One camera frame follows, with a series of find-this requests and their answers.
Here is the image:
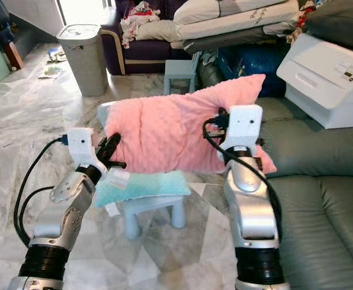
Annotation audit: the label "pink dotted pillow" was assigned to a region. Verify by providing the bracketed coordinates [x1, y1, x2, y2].
[105, 74, 277, 176]

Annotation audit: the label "teal pillow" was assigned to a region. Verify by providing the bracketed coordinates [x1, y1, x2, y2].
[93, 170, 193, 208]

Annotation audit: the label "cream pillow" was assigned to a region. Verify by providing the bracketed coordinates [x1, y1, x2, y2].
[134, 20, 181, 42]

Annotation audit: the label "green leather sofa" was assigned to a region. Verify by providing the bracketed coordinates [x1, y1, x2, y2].
[198, 60, 353, 290]

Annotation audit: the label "light blue child chair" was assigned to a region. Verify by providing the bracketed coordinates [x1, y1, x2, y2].
[97, 101, 187, 242]

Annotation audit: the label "blue bag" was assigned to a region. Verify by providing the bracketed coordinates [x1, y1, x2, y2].
[218, 43, 290, 98]

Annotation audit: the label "grey trash bin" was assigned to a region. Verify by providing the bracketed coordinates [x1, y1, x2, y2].
[57, 24, 109, 98]

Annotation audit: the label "dark purple armchair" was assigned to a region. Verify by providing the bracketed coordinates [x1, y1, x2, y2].
[101, 0, 202, 77]

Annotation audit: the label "stacked beige grey bedding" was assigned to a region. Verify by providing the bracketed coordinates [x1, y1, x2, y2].
[173, 0, 305, 56]

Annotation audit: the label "scattered papers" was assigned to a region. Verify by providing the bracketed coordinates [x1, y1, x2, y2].
[40, 47, 69, 80]

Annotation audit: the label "white plastic appliance box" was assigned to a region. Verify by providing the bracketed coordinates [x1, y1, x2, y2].
[276, 33, 353, 130]

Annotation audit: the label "dark grey cushion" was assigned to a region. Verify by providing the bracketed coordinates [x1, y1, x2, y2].
[305, 0, 353, 53]

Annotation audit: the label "dark hanging clothing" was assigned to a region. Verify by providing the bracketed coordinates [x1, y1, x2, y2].
[0, 0, 21, 50]

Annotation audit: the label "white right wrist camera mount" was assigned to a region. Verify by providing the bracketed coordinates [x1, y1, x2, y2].
[225, 105, 264, 151]

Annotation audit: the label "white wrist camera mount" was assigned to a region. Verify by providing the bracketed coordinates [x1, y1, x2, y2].
[225, 105, 264, 151]
[68, 127, 105, 176]

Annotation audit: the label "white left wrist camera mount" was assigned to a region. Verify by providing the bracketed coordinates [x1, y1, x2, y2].
[68, 127, 105, 176]

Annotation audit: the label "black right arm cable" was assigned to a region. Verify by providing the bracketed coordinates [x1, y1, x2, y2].
[203, 118, 283, 242]

